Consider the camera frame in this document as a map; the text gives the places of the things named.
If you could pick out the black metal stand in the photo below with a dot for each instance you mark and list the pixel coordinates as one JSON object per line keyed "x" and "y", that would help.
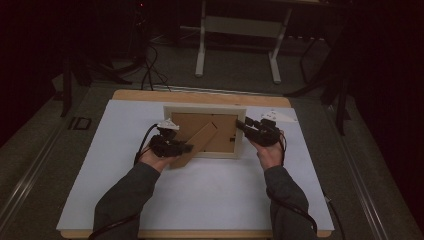
{"x": 340, "y": 100}
{"x": 67, "y": 90}

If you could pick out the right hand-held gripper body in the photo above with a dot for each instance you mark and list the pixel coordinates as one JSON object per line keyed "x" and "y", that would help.
{"x": 268, "y": 133}

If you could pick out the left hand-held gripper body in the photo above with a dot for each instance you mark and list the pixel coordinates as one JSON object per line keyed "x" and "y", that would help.
{"x": 163, "y": 145}

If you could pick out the person's right hand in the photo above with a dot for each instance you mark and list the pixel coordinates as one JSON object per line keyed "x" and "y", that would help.
{"x": 271, "y": 155}

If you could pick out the white table mat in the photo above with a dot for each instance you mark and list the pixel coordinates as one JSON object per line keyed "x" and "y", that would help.
{"x": 213, "y": 196}

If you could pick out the white metal table frame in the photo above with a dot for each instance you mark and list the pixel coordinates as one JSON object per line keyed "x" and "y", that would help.
{"x": 240, "y": 28}

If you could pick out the metal floor rail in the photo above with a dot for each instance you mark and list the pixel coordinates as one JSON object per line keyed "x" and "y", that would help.
{"x": 30, "y": 176}
{"x": 360, "y": 176}

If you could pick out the person's left hand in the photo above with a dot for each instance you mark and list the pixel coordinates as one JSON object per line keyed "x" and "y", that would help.
{"x": 156, "y": 163}

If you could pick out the wooden picture frame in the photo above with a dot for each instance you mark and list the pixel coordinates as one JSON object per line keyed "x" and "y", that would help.
{"x": 218, "y": 131}

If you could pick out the black floor socket box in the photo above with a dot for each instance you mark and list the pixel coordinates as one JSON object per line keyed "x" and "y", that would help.
{"x": 80, "y": 123}

